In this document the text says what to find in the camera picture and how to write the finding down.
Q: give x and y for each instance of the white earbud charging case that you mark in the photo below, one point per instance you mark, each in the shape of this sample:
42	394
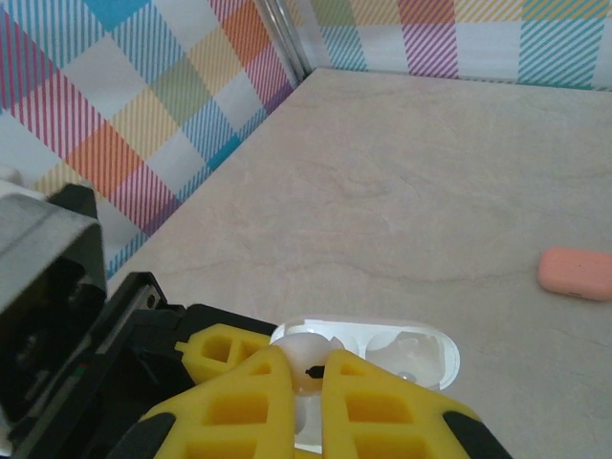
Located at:
430	363

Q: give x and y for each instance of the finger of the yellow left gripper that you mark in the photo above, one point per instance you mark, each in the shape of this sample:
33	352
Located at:
196	358

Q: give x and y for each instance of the salmon silicone case cover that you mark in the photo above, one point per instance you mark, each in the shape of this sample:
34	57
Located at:
574	275

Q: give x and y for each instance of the aluminium frame post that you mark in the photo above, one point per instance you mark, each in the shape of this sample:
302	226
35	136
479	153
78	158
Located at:
287	38

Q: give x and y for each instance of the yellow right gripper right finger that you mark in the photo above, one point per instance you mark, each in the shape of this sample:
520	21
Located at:
334	406

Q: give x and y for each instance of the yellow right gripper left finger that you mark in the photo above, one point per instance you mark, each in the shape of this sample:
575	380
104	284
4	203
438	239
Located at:
277	382

